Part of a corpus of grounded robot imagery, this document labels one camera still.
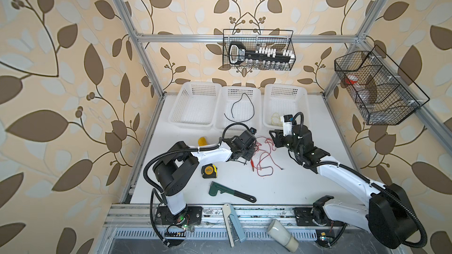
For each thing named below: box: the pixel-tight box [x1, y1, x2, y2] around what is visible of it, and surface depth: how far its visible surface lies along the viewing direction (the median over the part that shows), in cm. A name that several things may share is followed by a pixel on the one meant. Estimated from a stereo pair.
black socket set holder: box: [228, 41, 296, 66], surface depth 84 cm
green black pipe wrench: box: [208, 181, 258, 203], surface depth 82 cm
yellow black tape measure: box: [201, 163, 218, 179], surface depth 86 cm
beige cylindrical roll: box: [266, 218, 299, 253], surface depth 69 cm
